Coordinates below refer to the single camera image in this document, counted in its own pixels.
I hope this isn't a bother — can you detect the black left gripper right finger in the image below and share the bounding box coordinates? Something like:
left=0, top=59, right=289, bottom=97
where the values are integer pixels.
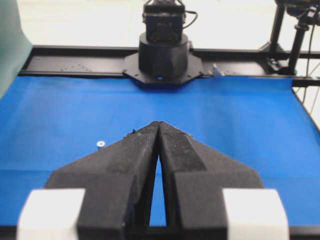
left=157, top=121, right=291, bottom=240

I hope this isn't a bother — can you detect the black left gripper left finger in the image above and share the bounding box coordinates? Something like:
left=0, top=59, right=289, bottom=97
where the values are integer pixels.
left=16, top=120, right=160, bottom=240

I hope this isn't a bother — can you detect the black cable at base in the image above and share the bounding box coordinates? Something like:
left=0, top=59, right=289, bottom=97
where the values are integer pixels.
left=183, top=10, right=199, bottom=30

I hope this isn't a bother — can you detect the small silver washer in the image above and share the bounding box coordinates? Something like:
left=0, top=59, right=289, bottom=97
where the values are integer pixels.
left=96, top=140, right=106, bottom=148

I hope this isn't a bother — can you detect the black camera stand post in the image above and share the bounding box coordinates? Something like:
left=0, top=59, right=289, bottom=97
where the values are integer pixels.
left=265, top=0, right=320, bottom=76

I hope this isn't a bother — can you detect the blue table mat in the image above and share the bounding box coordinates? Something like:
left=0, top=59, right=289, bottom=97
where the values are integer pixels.
left=0, top=76, right=320, bottom=226

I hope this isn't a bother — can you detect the black aluminium frame rail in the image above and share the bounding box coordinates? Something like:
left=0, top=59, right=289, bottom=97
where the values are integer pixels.
left=18, top=45, right=320, bottom=78

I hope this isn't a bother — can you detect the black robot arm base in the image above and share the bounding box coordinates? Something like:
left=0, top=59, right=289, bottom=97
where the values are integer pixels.
left=123, top=0, right=203, bottom=86

